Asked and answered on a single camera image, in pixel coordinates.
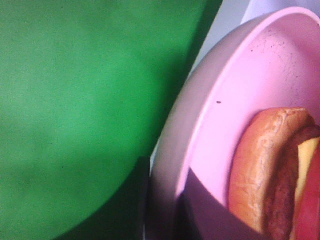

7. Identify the pink round plate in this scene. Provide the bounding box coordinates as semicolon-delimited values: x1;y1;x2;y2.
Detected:
145;7;320;240

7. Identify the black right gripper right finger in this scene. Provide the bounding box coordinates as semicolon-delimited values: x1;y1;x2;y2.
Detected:
174;170;265;240

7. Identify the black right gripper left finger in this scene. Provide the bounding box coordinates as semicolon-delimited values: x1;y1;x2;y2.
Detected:
56;157;151;240

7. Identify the green table cloth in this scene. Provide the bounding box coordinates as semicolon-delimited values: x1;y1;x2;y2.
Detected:
0;0;221;240

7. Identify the white microwave oven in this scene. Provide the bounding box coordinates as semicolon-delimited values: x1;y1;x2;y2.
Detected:
190;0;320;73

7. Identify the burger with sesame bun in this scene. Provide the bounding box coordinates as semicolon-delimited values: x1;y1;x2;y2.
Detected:
228;107;320;240

